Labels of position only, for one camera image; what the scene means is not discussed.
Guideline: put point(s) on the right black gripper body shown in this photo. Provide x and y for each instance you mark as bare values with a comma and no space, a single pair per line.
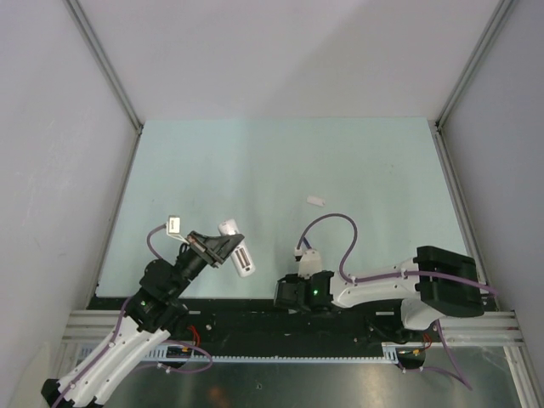
294,278

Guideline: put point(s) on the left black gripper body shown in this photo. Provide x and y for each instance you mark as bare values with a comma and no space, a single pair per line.
201,246

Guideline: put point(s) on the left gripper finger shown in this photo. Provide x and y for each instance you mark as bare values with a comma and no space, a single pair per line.
221,254
215,241

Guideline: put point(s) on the white remote control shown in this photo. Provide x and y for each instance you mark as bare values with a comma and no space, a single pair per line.
240,257

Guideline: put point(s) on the white battery compartment cover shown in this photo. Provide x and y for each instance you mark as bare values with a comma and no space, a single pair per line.
315,201

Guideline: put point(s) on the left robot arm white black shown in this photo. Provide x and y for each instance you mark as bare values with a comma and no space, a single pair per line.
147,318

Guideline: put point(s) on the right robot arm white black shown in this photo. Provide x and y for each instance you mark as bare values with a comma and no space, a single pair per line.
434,284

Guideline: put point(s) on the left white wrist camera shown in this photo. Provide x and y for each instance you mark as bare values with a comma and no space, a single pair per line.
173,227

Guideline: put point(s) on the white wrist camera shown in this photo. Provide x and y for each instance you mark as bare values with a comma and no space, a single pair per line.
173,227
309,262

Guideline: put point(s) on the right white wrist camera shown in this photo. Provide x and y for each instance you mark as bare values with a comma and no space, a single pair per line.
309,262

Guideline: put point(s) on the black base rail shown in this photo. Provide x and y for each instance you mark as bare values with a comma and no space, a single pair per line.
256,328

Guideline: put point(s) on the left aluminium frame post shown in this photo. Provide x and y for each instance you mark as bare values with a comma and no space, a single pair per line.
97,50

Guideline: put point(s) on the aluminium frame post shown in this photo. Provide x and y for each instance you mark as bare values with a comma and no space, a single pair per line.
486,40
97,50

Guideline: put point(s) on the right aluminium frame post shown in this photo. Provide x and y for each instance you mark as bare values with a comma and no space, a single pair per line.
486,40

